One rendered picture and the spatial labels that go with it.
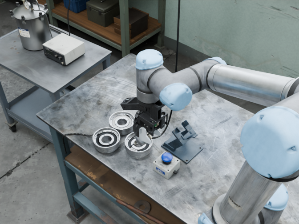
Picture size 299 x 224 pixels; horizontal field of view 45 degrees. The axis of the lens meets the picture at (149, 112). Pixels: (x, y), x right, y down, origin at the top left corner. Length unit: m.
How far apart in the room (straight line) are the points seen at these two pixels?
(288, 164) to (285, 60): 2.19
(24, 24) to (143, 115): 1.15
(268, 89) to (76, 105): 0.96
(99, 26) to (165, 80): 2.30
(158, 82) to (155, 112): 0.15
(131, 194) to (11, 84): 1.82
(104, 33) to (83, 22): 0.26
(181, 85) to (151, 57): 0.12
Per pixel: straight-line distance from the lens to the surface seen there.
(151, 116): 1.11
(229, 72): 0.93
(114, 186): 1.59
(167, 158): 1.26
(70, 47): 2.02
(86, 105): 1.58
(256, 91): 0.85
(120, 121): 1.47
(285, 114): 0.64
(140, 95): 1.06
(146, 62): 0.98
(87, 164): 1.68
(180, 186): 1.29
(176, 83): 0.93
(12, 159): 2.53
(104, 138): 1.41
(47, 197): 2.29
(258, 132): 0.65
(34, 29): 2.11
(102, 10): 3.12
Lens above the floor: 1.85
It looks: 44 degrees down
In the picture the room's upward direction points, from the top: 1 degrees clockwise
